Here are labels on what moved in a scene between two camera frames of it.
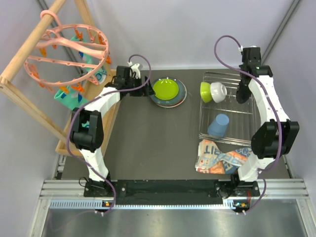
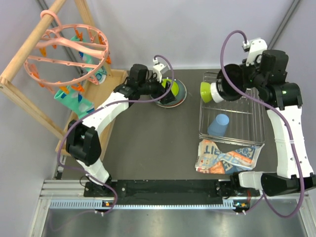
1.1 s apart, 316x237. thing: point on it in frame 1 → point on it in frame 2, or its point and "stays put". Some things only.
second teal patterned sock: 99,73 stays put
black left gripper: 145,91 → 160,90
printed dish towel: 211,159 stays put
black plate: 243,93 → 236,74
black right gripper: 241,66 stays put
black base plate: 173,191 stays put
